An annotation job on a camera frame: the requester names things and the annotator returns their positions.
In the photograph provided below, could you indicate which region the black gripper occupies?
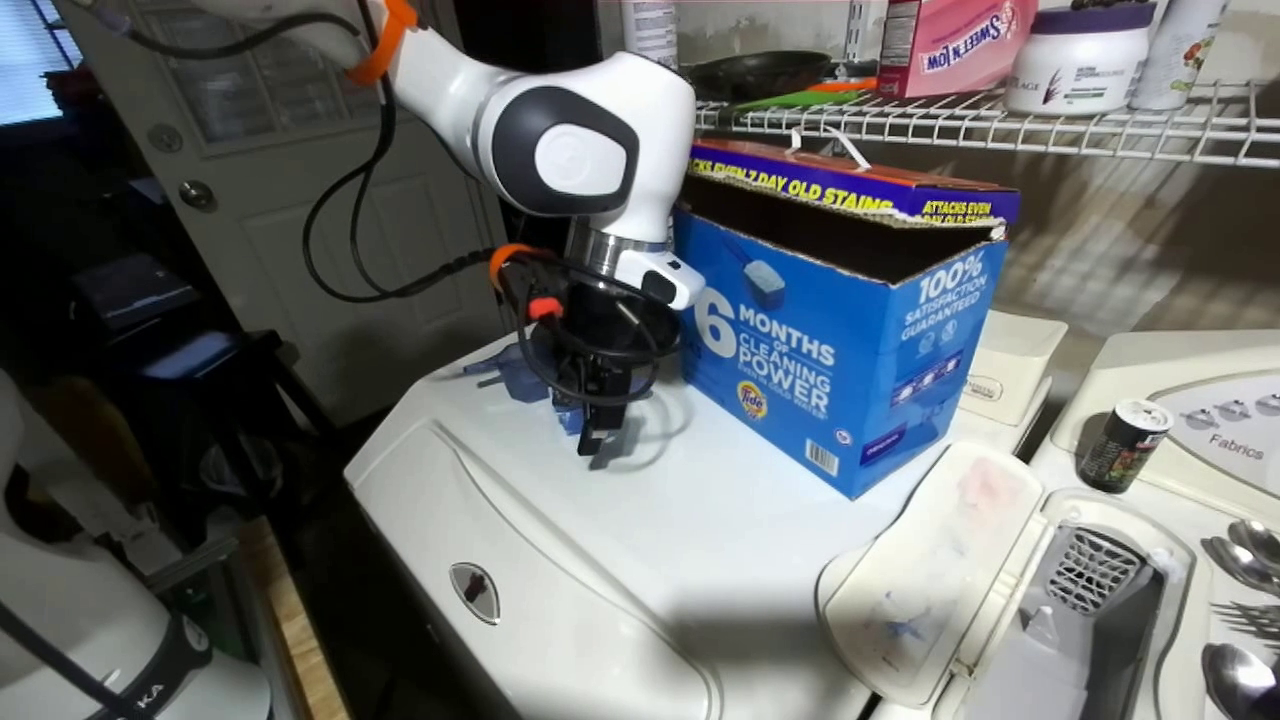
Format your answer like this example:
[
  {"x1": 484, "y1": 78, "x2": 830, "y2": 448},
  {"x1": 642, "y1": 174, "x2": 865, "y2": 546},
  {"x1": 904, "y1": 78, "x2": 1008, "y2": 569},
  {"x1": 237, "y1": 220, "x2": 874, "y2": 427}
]
[{"x1": 530, "y1": 272, "x2": 674, "y2": 471}]

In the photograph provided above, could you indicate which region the blue cleaning powder box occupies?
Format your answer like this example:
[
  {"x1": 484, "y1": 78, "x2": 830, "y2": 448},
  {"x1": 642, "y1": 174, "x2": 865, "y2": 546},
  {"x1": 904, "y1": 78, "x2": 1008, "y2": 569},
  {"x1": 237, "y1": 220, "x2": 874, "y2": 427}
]
[{"x1": 674, "y1": 135, "x2": 1028, "y2": 503}]

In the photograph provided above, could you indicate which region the white jar purple lid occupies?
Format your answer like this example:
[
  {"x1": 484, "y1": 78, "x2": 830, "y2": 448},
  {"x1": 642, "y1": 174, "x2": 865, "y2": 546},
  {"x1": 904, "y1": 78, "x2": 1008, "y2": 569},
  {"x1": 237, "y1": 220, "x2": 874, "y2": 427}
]
[{"x1": 1006, "y1": 0, "x2": 1162, "y2": 120}]

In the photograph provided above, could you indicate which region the white washing machine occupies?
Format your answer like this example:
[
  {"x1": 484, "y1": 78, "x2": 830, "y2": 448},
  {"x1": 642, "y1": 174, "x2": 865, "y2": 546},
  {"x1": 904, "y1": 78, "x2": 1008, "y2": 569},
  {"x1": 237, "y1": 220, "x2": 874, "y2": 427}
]
[{"x1": 342, "y1": 215, "x2": 1280, "y2": 720}]

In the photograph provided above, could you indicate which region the wooden base board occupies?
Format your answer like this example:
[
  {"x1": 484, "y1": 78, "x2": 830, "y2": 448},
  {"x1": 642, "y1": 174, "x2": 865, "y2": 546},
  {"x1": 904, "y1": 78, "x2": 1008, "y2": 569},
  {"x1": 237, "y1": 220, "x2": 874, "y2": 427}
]
[{"x1": 241, "y1": 516, "x2": 352, "y2": 720}]

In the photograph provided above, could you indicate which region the black frying pan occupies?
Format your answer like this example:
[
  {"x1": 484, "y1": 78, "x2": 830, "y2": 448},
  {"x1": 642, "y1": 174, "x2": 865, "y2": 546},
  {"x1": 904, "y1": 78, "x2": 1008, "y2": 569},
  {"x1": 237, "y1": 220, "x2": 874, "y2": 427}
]
[{"x1": 692, "y1": 48, "x2": 837, "y2": 110}]

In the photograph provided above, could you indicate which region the tall white bottle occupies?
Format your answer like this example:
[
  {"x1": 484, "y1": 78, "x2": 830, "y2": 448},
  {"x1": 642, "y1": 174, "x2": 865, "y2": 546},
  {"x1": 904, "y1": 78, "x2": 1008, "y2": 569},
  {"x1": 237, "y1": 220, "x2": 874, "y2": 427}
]
[{"x1": 619, "y1": 0, "x2": 679, "y2": 70}]

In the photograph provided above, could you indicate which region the white flat pad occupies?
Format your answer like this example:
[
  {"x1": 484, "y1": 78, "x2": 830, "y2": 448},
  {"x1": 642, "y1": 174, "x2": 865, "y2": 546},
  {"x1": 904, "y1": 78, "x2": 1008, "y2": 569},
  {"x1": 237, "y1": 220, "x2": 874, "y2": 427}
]
[{"x1": 978, "y1": 313, "x2": 1072, "y2": 458}]

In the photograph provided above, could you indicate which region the white panel door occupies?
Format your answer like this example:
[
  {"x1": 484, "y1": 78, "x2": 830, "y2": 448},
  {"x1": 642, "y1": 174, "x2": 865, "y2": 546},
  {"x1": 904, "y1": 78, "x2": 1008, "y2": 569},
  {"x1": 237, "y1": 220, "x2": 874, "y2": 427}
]
[{"x1": 56, "y1": 0, "x2": 534, "y2": 434}]

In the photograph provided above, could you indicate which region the grey dispenser tray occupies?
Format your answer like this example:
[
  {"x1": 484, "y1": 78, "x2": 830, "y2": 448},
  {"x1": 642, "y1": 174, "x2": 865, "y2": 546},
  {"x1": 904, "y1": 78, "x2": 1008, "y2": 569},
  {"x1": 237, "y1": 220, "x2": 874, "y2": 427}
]
[{"x1": 952, "y1": 493, "x2": 1202, "y2": 720}]

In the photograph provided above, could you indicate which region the small dark can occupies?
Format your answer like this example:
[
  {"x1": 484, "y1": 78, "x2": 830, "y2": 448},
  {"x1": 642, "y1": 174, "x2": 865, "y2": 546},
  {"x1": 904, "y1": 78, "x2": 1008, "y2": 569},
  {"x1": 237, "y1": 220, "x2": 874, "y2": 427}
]
[{"x1": 1076, "y1": 398, "x2": 1178, "y2": 496}]

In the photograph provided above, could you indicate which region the red pink container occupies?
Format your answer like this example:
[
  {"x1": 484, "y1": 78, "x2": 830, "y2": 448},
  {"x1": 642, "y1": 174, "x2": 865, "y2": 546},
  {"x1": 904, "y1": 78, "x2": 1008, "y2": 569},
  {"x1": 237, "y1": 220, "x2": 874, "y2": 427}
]
[{"x1": 876, "y1": 0, "x2": 1042, "y2": 100}]

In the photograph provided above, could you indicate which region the metal spoon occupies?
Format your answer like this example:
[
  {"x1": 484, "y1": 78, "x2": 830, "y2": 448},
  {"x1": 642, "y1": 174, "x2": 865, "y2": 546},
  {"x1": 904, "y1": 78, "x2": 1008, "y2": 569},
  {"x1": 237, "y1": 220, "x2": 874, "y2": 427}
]
[
  {"x1": 1197, "y1": 533, "x2": 1280, "y2": 602},
  {"x1": 1226, "y1": 513, "x2": 1280, "y2": 563},
  {"x1": 1197, "y1": 638, "x2": 1280, "y2": 720}
]

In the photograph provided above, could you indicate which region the metal fork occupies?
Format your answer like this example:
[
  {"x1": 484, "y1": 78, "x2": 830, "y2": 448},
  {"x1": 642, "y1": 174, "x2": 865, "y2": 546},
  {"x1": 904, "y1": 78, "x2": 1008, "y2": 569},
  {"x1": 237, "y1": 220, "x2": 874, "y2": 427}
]
[{"x1": 1207, "y1": 598, "x2": 1280, "y2": 647}]

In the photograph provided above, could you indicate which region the white spray can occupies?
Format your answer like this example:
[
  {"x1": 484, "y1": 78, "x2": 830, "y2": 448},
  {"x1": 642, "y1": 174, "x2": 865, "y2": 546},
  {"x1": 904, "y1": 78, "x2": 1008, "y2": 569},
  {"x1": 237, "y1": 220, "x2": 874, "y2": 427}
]
[{"x1": 1128, "y1": 0, "x2": 1238, "y2": 118}]

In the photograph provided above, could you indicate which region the orange cable clip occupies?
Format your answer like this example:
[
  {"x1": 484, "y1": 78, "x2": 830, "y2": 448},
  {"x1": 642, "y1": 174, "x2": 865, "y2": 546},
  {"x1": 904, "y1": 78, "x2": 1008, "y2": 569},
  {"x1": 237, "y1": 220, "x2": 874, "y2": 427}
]
[
  {"x1": 484, "y1": 235, "x2": 572, "y2": 329},
  {"x1": 348, "y1": 0, "x2": 425, "y2": 93}
]

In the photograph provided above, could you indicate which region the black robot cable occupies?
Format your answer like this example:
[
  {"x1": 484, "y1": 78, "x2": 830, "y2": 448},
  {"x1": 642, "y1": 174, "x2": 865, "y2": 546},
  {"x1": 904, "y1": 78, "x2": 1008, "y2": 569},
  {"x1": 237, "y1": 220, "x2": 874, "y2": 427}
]
[{"x1": 296, "y1": 73, "x2": 505, "y2": 308}]

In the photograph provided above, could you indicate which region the white wire shelf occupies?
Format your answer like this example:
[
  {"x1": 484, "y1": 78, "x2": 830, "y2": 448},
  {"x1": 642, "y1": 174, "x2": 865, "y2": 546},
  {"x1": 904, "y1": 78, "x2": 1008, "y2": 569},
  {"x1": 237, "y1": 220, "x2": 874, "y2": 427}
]
[{"x1": 692, "y1": 82, "x2": 1280, "y2": 174}]

